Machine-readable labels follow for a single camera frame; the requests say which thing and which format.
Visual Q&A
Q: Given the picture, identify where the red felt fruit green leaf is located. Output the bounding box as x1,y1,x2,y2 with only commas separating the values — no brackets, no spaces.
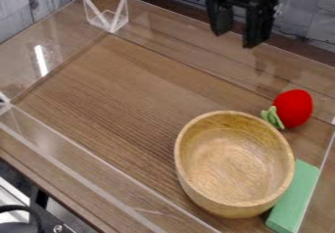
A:
260,89,314,130

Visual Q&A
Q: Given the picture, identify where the wooden bowl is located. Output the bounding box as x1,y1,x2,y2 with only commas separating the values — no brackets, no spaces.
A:
174,111,295,218

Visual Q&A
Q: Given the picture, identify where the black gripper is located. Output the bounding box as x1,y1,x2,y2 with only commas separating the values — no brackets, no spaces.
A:
206,0,279,48

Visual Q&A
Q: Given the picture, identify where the green rectangular block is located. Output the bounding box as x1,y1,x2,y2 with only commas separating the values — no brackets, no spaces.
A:
266,160,319,233

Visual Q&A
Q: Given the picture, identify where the black metal table leg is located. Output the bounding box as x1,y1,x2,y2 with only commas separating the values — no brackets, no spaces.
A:
30,186,90,233

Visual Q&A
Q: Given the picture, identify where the clear acrylic corner bracket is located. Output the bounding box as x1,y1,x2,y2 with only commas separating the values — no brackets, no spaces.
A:
83,0,128,33

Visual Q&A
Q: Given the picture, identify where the black cable bottom left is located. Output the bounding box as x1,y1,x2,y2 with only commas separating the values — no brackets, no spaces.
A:
0,205,44,233

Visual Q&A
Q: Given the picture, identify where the clear acrylic front wall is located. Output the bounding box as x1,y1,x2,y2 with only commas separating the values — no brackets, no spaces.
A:
0,96,220,233

